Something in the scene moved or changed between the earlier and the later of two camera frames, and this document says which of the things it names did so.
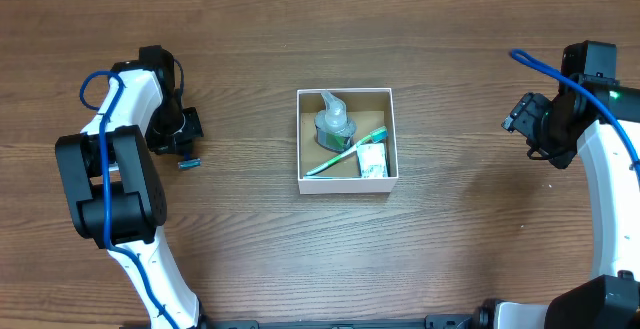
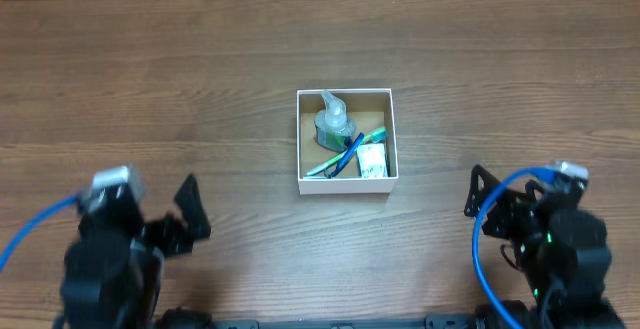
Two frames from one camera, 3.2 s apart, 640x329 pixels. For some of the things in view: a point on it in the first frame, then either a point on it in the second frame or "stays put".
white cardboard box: x=371 y=110 stays put
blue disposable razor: x=189 y=162 to x=336 y=170
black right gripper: x=521 y=115 to x=504 y=203
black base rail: x=435 y=321 stays put
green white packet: x=372 y=160 stays put
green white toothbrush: x=379 y=134 stays put
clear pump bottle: x=333 y=128 stays put
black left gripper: x=161 y=144 to x=194 y=205
